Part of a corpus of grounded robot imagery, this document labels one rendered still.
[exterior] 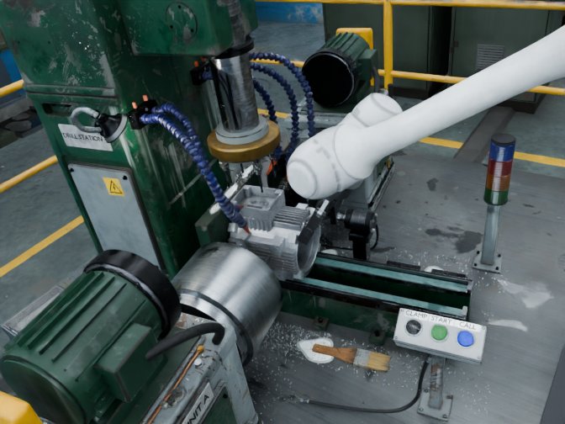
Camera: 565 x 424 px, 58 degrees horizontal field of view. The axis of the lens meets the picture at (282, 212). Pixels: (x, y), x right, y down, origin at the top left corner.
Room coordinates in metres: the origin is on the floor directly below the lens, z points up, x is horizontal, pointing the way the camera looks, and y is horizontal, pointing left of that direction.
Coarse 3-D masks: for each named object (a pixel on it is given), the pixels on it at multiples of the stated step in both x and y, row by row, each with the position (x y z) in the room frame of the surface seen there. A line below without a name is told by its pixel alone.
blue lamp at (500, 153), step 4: (492, 144) 1.13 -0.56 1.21; (512, 144) 1.14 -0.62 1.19; (492, 148) 1.13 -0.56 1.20; (496, 148) 1.11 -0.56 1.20; (500, 148) 1.10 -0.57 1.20; (504, 148) 1.10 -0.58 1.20; (508, 148) 1.10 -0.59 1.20; (512, 148) 1.10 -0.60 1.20; (492, 152) 1.12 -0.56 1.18; (496, 152) 1.11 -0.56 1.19; (500, 152) 1.10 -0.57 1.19; (504, 152) 1.10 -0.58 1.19; (508, 152) 1.10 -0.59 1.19; (512, 152) 1.10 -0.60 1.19; (492, 156) 1.12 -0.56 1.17; (496, 156) 1.11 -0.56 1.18; (500, 156) 1.10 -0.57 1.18; (504, 156) 1.10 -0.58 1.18; (508, 156) 1.10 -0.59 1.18; (512, 156) 1.11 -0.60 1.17; (496, 160) 1.11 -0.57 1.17; (500, 160) 1.10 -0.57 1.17; (504, 160) 1.10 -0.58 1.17; (508, 160) 1.10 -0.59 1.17
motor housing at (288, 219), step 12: (276, 216) 1.10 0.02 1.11; (288, 216) 1.09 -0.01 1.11; (300, 216) 1.09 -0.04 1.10; (240, 228) 1.12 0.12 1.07; (252, 228) 1.10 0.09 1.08; (276, 228) 1.08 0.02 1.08; (288, 228) 1.06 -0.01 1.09; (300, 228) 1.06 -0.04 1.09; (228, 240) 1.10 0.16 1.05; (252, 240) 1.07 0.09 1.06; (264, 240) 1.06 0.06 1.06; (312, 240) 1.14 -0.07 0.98; (252, 252) 1.07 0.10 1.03; (264, 252) 1.05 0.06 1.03; (288, 252) 1.01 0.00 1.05; (300, 252) 1.13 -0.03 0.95; (312, 252) 1.12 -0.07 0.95; (276, 264) 1.03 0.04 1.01; (288, 264) 1.01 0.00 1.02; (300, 264) 1.09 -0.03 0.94; (312, 264) 1.08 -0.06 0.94
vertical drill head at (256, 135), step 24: (240, 24) 1.13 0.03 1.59; (216, 72) 1.12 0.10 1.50; (240, 72) 1.11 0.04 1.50; (216, 96) 1.14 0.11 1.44; (240, 96) 1.11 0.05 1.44; (240, 120) 1.11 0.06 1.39; (264, 120) 1.15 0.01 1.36; (216, 144) 1.11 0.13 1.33; (240, 144) 1.09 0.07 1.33; (264, 144) 1.08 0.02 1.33
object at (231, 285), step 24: (192, 264) 0.90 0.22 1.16; (216, 264) 0.87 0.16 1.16; (240, 264) 0.87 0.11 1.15; (264, 264) 0.89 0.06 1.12; (192, 288) 0.81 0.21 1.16; (216, 288) 0.80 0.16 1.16; (240, 288) 0.82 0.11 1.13; (264, 288) 0.84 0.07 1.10; (192, 312) 0.77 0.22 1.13; (216, 312) 0.76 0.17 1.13; (240, 312) 0.77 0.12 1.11; (264, 312) 0.80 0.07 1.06; (240, 336) 0.74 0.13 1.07; (264, 336) 0.80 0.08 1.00; (240, 360) 0.72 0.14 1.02
